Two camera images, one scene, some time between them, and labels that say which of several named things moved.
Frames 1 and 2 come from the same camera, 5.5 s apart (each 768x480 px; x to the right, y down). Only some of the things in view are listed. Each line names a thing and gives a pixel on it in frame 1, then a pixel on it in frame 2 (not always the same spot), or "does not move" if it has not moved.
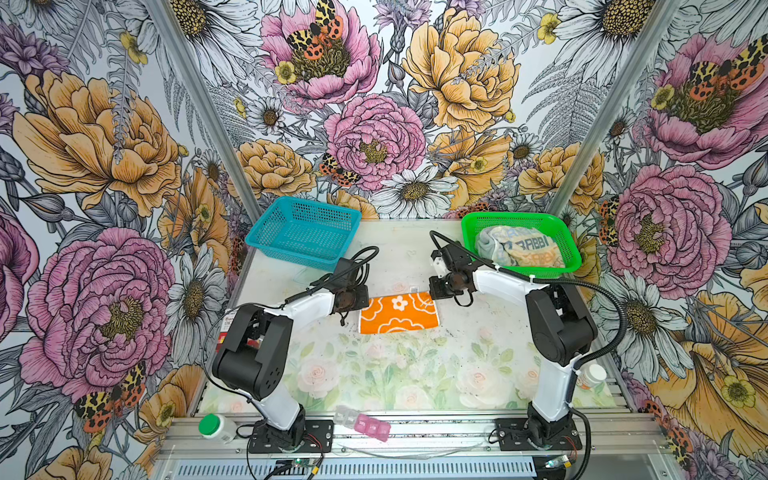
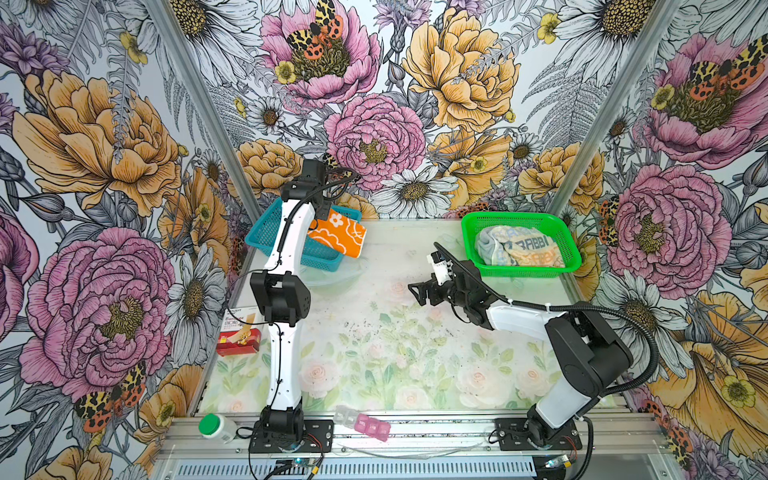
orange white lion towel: (397, 313) to (339, 231)
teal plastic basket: (307, 232) does not move
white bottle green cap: (217, 426) does not move
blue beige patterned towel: (513, 245) does not move
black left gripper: (363, 299) to (322, 214)
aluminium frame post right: (615, 107) does not move
